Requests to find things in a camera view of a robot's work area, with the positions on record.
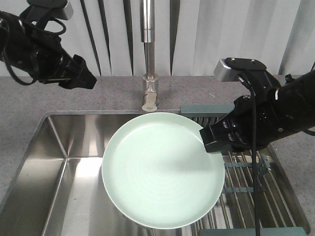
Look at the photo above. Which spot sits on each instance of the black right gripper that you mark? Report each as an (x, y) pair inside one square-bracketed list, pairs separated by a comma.
[(249, 124)]

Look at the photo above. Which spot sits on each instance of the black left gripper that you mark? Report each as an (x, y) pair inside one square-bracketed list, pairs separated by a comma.
[(52, 63)]

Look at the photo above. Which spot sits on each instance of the light green round plate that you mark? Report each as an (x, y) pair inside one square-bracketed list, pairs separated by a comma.
[(156, 172)]

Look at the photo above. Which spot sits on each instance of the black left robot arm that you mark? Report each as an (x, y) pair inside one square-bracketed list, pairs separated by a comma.
[(30, 47)]

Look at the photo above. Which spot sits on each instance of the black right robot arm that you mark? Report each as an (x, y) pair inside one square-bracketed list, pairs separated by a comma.
[(293, 107)]

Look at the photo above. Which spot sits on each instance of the teal roll-up drying rack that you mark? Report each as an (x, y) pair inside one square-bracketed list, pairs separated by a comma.
[(233, 214)]

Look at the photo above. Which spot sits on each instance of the stainless steel faucet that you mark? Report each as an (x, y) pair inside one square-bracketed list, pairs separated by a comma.
[(150, 78)]

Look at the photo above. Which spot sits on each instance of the white pleated curtain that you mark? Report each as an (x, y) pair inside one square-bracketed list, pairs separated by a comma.
[(191, 36)]

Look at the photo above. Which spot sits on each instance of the stainless steel sink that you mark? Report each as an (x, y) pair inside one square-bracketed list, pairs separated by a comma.
[(59, 189)]

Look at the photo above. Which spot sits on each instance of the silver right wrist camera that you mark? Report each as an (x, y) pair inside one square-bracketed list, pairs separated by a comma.
[(229, 69)]

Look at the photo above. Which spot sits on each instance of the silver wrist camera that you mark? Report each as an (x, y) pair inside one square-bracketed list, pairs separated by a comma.
[(60, 9), (229, 69)]

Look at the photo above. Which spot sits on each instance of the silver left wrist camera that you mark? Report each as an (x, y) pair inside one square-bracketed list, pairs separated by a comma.
[(60, 9)]

